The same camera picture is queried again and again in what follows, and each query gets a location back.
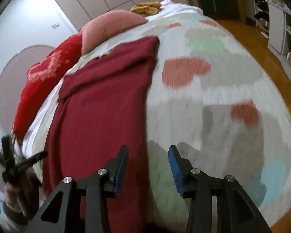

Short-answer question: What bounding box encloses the dark red sweater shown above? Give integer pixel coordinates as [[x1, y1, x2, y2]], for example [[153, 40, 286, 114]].
[[42, 36, 159, 232]]

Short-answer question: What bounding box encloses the round grey headboard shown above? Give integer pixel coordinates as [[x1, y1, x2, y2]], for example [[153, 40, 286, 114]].
[[0, 45, 55, 134]]

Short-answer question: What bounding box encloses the red floral comforter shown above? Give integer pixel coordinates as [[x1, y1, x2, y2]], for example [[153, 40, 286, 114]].
[[13, 33, 82, 140]]

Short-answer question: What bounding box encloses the patchwork heart quilt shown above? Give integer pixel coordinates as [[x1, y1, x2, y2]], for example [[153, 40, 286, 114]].
[[31, 11, 291, 231]]

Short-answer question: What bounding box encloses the mustard yellow cloth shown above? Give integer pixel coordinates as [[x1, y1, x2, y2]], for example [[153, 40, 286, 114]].
[[130, 1, 162, 17]]

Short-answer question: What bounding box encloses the white fleece blanket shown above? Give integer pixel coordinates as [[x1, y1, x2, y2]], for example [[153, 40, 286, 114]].
[[146, 0, 203, 21]]

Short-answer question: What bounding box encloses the white shelving unit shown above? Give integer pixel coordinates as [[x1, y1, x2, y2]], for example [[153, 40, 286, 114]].
[[253, 0, 291, 81]]

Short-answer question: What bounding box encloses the pink corduroy pillow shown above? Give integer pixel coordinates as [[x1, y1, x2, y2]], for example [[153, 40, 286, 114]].
[[81, 10, 148, 55]]

